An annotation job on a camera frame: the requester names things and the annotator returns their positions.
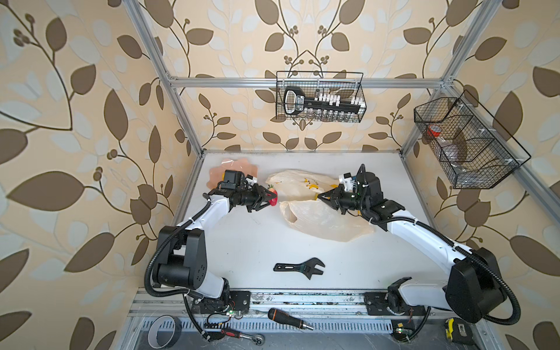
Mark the socket set holder black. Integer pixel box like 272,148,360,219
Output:
280,86,367,115

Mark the red toy apple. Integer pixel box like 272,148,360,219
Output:
268,188,278,207

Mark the black orange screwdriver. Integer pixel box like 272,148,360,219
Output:
268,308,314,330

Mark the red handled ratchet wrench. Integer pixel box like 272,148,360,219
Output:
221,328,265,347

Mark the black adjustable wrench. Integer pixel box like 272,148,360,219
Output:
273,258,326,280

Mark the banana print plastic bag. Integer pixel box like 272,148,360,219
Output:
266,170,376,242

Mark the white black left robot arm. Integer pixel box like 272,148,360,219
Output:
144,170,278,313

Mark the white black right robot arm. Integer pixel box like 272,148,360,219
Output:
317,166,522,325

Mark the black tape roll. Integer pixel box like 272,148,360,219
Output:
147,315,182,349

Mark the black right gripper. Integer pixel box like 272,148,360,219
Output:
318,184,369,214

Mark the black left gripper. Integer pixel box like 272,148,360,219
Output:
234,184,276,212

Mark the yellow black tape measure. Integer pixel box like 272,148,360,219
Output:
445,317,475,346

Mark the black wire basket right wall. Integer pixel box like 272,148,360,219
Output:
414,90,531,190

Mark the pink fruit plate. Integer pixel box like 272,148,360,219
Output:
207,157,258,190

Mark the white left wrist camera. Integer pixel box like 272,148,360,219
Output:
244,174,258,187

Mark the black wire basket back wall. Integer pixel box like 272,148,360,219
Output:
276,70,368,123

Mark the black wire basket wall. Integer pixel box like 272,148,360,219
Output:
414,90,531,190
276,70,368,123

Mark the clear bottle red cap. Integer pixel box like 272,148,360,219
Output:
427,124,466,173

